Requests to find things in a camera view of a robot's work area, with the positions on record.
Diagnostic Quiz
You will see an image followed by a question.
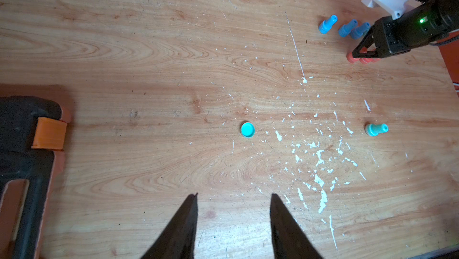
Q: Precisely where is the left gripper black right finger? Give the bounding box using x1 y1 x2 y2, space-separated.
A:
270 193 322 259

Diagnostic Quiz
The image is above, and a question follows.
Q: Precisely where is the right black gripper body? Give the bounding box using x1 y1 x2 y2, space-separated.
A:
371 0 459 59

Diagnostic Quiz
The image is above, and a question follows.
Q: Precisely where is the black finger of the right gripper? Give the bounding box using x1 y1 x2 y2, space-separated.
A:
353 48 381 59
356 31 375 50

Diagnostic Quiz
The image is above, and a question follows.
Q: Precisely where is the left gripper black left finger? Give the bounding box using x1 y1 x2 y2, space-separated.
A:
141 194 198 259

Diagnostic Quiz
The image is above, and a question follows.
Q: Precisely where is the blue stamp body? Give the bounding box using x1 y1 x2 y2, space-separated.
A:
338 19 358 37
319 15 338 34
350 22 371 40

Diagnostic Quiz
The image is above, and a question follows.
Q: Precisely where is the red stamp body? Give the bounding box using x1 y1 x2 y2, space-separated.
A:
360 47 380 64
346 52 368 64

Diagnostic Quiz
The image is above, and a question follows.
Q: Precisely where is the teal stamp cap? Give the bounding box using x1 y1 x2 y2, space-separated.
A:
240 121 256 138

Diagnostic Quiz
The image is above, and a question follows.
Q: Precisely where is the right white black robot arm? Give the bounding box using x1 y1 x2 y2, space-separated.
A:
352 0 459 59

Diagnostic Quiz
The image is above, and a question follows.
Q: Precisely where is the black plastic tool case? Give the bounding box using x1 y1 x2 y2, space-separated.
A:
1 96 71 259

